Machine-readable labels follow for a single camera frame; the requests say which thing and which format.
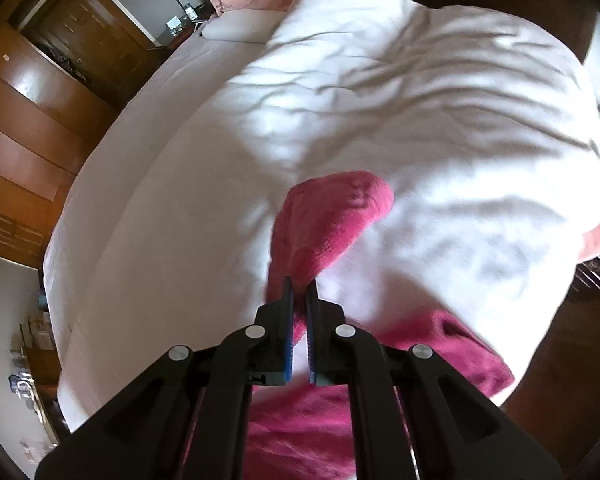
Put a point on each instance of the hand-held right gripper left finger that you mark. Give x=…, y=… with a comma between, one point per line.
x=289, y=330

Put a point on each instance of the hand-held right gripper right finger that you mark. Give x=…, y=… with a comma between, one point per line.
x=312, y=340

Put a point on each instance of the dark red fleece blanket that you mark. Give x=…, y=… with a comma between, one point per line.
x=330, y=220

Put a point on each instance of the cluttered side table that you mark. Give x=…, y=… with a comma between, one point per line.
x=32, y=360

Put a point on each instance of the white bed sheet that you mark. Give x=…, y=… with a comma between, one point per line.
x=380, y=85

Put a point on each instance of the white pillow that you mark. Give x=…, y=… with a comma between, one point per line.
x=240, y=27

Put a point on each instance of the dark nightstand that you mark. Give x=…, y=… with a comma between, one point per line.
x=177, y=35

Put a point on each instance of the brown wooden wardrobe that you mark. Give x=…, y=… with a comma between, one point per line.
x=55, y=60

